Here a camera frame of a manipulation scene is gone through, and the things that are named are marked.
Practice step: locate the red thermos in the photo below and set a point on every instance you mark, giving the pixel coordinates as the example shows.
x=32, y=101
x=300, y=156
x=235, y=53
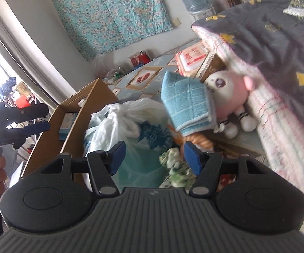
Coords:
x=144, y=57

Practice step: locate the red box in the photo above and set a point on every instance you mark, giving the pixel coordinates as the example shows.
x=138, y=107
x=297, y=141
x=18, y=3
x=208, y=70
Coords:
x=134, y=60

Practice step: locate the brown cardboard box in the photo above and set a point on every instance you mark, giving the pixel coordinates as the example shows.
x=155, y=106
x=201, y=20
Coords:
x=51, y=142

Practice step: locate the red bag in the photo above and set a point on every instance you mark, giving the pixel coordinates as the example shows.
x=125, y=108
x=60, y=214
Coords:
x=22, y=102

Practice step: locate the white water dispenser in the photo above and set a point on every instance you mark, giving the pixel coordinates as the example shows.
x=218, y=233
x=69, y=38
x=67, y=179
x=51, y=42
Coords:
x=204, y=14

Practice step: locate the red wet wipes pack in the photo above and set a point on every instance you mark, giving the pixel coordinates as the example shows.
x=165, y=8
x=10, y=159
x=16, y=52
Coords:
x=194, y=58

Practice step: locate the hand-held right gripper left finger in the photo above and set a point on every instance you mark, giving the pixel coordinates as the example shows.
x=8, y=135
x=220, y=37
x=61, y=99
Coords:
x=117, y=155

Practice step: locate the blue checkered towel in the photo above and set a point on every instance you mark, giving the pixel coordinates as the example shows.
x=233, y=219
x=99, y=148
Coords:
x=186, y=102

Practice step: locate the fruit printed mat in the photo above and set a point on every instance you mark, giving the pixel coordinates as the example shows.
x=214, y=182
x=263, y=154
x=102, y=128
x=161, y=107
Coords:
x=146, y=76

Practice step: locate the clear plastic bag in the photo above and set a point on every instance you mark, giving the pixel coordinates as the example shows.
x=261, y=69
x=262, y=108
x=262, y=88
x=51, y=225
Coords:
x=104, y=67

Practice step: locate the grey quilt with yellow print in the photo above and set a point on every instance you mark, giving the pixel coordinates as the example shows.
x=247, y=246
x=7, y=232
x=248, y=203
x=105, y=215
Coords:
x=273, y=44

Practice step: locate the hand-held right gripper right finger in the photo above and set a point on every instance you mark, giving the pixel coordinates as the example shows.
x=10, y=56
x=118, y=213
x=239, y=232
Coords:
x=192, y=159

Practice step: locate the green patterned cloth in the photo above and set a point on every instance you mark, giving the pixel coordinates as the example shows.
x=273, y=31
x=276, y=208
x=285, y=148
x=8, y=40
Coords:
x=178, y=174

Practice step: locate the white plastic bag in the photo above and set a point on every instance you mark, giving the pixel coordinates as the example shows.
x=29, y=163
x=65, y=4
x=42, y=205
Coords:
x=120, y=116

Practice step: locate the orange patterned cloth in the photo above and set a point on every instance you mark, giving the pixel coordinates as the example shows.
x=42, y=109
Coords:
x=202, y=142

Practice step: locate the teal floral wall cloth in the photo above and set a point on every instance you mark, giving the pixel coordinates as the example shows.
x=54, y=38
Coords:
x=109, y=18

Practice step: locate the pink plush doll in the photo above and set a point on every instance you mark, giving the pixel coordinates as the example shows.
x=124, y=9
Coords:
x=228, y=92

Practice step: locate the wall outlet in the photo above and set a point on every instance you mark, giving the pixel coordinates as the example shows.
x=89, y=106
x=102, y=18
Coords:
x=176, y=22

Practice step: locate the beige curtain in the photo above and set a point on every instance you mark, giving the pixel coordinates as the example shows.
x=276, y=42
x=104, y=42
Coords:
x=22, y=58

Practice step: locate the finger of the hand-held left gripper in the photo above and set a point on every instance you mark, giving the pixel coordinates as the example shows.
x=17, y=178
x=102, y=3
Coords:
x=30, y=112
x=36, y=128

